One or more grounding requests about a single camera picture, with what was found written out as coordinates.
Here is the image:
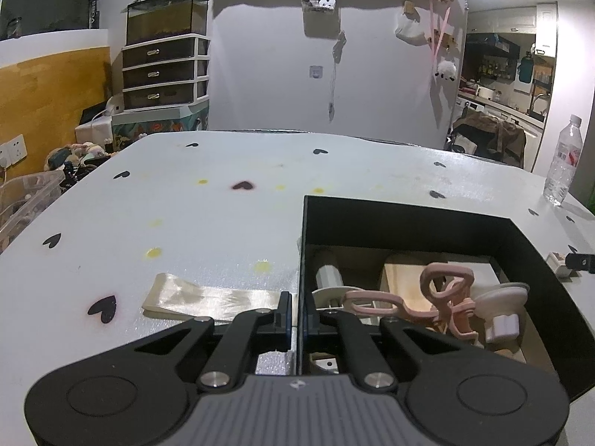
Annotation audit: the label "pink plastic loop tool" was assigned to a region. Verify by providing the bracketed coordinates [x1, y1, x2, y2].
[343, 289, 408, 324]

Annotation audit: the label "pink hanging straps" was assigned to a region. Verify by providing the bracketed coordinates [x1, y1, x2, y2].
[428, 0, 454, 64]

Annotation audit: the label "black storage box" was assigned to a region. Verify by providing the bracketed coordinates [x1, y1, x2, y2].
[296, 195, 595, 403]

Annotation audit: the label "white plug adapter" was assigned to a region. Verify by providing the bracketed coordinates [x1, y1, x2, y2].
[547, 251, 573, 280]

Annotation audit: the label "patterned cabinet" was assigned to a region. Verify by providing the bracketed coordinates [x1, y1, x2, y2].
[112, 102, 211, 152]

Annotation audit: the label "plastic drawer unit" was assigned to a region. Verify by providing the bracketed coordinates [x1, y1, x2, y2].
[122, 35, 211, 111]

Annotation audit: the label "white appliance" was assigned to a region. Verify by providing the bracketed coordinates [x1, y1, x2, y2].
[74, 97, 124, 143]

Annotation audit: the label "wooden wall panel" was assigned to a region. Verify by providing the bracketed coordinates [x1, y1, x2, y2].
[0, 44, 112, 180]

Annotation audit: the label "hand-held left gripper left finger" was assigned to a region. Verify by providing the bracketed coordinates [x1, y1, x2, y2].
[134, 292, 295, 394]

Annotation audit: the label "pink eyelash curler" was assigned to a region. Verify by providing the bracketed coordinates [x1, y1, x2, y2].
[421, 262, 480, 345]

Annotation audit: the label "hanging chain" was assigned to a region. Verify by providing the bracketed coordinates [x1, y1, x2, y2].
[328, 32, 347, 124]

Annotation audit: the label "white wall pouch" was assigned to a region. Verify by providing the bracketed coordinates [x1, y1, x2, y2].
[395, 13, 426, 43]

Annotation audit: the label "white wall socket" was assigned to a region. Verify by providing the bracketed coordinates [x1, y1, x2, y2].
[0, 134, 26, 168]

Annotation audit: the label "white suction cup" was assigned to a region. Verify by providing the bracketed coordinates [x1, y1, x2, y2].
[472, 282, 531, 343]

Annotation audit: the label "chair with brown garment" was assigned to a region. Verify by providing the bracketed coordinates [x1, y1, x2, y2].
[448, 110, 526, 169]

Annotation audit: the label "pile of plush toys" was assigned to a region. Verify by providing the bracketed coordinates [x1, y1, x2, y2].
[44, 142, 112, 174]

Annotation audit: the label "glass tank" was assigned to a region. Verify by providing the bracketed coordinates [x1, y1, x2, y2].
[126, 0, 211, 47]

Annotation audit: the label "white plastic organizer tray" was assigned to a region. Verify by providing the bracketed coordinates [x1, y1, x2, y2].
[311, 285, 373, 324]

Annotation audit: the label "clear water bottle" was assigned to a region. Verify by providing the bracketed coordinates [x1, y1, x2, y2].
[543, 114, 584, 206]

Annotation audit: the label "clear plastic bin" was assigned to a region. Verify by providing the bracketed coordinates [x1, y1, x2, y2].
[0, 169, 66, 252]

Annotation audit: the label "kitchen shelf with bottles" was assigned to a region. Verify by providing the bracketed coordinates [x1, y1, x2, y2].
[462, 32, 521, 85]

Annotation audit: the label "cream satin ribbon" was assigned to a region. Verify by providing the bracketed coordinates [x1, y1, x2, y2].
[142, 272, 292, 324]

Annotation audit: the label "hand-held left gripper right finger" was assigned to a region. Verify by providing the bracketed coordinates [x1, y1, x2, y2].
[302, 307, 466, 394]

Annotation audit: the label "white cylinder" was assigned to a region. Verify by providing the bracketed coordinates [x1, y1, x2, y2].
[316, 262, 345, 291]

